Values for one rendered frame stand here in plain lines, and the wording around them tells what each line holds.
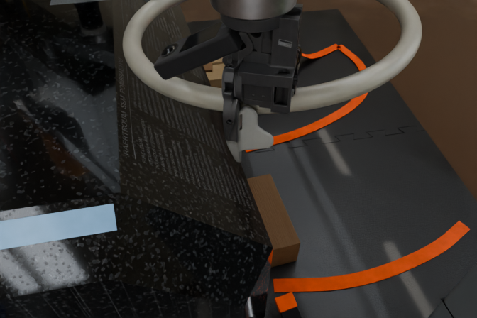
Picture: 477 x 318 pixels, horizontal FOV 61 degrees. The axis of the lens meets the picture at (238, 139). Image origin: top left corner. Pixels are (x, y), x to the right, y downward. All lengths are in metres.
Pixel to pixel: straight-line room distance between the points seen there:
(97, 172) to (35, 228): 0.11
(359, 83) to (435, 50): 2.08
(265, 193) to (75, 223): 0.93
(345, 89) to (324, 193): 1.12
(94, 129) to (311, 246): 0.98
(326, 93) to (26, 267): 0.47
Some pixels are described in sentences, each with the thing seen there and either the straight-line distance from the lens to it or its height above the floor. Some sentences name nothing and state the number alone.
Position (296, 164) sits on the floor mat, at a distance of 1.70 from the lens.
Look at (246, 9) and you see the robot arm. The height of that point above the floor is 1.10.
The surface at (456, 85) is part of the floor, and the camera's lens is 2.37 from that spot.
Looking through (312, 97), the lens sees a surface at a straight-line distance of 0.51.
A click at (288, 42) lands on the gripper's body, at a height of 1.05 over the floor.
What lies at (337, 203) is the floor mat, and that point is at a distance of 1.60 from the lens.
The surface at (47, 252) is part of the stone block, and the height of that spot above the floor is 0.78.
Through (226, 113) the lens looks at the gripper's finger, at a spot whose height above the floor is 0.97.
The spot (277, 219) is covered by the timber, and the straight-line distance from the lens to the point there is 1.38.
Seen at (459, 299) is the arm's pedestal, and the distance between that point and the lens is 0.98.
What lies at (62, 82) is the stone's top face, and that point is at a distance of 0.82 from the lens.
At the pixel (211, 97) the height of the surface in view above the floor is 0.96.
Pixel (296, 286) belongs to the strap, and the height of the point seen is 0.02.
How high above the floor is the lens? 1.28
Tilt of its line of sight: 46 degrees down
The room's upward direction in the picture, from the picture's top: straight up
